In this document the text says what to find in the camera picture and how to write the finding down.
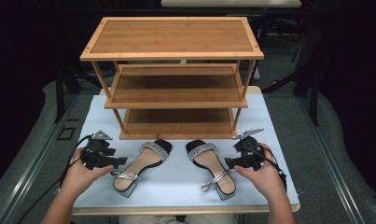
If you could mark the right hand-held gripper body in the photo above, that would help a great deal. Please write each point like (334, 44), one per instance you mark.
(252, 151)

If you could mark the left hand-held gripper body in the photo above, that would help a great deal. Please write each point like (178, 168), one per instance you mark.
(95, 146)

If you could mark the black sandal silver heel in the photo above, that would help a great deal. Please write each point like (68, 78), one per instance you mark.
(143, 161)
(212, 161)

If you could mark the wooden three-tier shoe rack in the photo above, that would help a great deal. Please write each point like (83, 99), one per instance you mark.
(176, 37)

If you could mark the person's right hand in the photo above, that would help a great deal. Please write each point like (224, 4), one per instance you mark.
(266, 180)

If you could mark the person's left hand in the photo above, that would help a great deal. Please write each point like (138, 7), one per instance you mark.
(78, 180)

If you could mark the black metal stand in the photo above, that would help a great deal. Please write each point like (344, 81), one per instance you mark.
(313, 93)
(59, 93)

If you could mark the aluminium floor rail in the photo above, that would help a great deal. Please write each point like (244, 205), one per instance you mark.
(36, 168)
(328, 161)

